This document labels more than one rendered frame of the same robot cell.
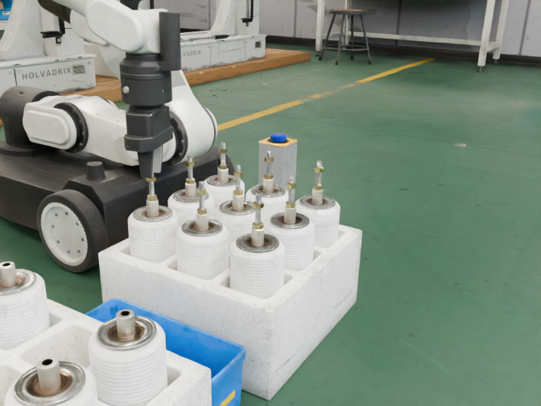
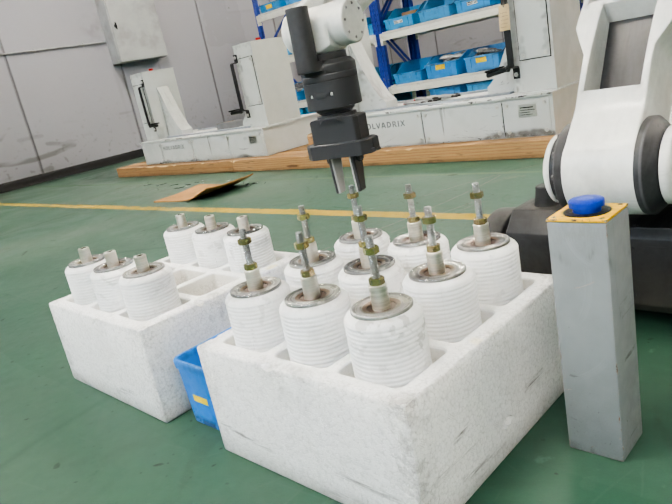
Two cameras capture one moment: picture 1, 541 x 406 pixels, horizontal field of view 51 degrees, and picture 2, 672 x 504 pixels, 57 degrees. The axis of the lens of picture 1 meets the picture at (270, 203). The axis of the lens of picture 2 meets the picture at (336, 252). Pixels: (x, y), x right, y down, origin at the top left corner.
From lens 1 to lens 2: 1.48 m
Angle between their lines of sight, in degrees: 99
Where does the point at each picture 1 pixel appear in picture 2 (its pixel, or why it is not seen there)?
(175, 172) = (657, 236)
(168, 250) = not seen: hidden behind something
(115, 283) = not seen: hidden behind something
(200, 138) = (591, 180)
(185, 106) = (599, 122)
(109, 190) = (526, 221)
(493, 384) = not seen: outside the picture
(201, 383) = (132, 334)
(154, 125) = (316, 134)
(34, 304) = (231, 249)
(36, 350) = (223, 278)
